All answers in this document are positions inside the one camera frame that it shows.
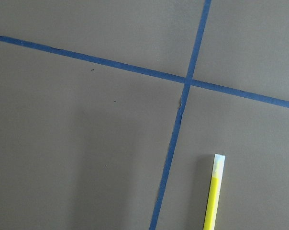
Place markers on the yellow highlighter pen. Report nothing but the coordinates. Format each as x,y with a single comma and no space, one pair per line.
214,192

